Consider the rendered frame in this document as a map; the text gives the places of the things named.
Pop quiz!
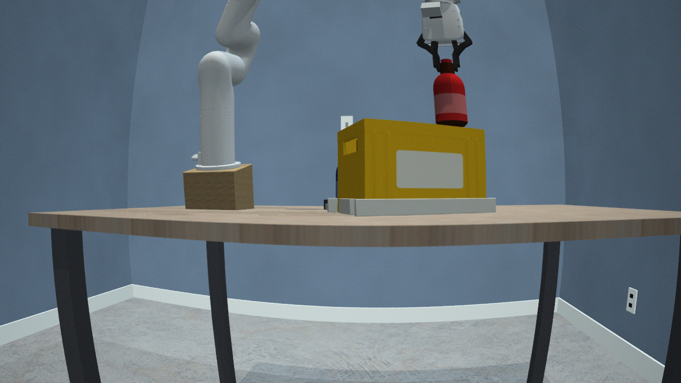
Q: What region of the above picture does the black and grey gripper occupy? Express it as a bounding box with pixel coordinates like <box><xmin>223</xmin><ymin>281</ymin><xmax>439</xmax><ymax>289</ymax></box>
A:
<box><xmin>417</xmin><ymin>0</ymin><xmax>472</xmax><ymax>72</ymax></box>

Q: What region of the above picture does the red bottle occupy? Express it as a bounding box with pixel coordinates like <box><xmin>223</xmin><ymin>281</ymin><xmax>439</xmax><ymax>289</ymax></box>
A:
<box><xmin>433</xmin><ymin>59</ymin><xmax>468</xmax><ymax>127</ymax></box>

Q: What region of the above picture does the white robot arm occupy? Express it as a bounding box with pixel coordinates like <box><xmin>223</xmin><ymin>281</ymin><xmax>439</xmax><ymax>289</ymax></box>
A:
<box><xmin>192</xmin><ymin>0</ymin><xmax>442</xmax><ymax>171</ymax></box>

